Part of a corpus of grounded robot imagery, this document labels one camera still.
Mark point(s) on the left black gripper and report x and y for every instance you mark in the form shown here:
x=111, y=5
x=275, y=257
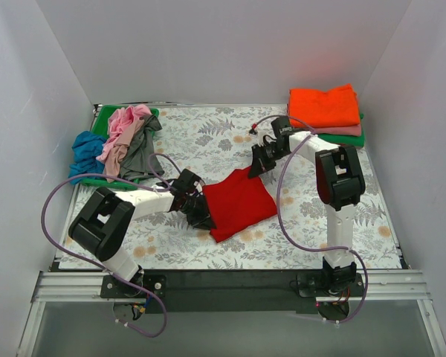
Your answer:
x=195, y=210

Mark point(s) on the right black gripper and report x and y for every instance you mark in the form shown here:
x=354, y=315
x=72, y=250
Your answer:
x=261, y=160

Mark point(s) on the red t shirt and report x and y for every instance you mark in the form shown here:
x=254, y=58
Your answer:
x=237, y=203

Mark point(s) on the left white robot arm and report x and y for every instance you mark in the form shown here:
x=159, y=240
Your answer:
x=101, y=225

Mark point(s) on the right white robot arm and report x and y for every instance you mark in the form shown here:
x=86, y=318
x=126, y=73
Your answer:
x=340, y=185

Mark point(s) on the grey t shirt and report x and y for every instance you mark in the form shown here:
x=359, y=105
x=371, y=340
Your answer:
x=137, y=164

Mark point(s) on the folded green t shirt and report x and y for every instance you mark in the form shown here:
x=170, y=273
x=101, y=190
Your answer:
x=345, y=139

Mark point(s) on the folded pink t shirt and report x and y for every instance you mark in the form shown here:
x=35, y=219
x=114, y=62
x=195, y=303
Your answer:
x=326, y=119

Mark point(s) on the folded orange t shirt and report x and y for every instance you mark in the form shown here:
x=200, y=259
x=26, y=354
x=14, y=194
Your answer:
x=339, y=95

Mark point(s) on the blue t shirt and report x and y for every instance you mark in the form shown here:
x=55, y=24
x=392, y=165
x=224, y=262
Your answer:
x=87, y=146

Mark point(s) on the green plastic tray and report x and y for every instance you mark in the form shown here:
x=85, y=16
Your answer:
x=101, y=128

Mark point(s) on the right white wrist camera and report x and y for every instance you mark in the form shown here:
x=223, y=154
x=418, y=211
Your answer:
x=260, y=134

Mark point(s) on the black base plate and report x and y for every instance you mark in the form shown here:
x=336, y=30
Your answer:
x=237, y=290

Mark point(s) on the aluminium frame rail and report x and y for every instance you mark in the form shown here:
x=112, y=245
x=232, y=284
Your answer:
x=76, y=314

